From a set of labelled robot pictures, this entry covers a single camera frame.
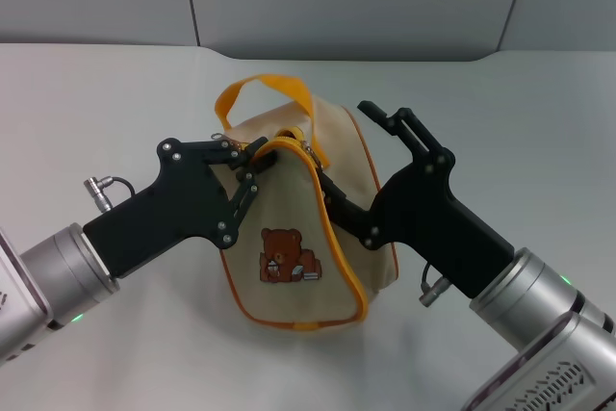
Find right gripper cable connector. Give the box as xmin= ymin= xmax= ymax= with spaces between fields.
xmin=417 ymin=261 xmax=452 ymax=307

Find gripper cable connector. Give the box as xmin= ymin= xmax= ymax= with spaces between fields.
xmin=417 ymin=261 xmax=452 ymax=307
xmin=84 ymin=175 xmax=135 ymax=214

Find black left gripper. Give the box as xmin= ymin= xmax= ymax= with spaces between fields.
xmin=82 ymin=136 xmax=279 ymax=280

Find beige food bag yellow zipper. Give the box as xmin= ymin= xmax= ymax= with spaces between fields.
xmin=214 ymin=73 xmax=400 ymax=334

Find left gripper cable connector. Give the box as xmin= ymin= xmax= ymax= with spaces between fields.
xmin=84 ymin=175 xmax=135 ymax=214

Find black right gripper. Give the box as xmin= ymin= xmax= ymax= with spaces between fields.
xmin=318 ymin=99 xmax=516 ymax=298

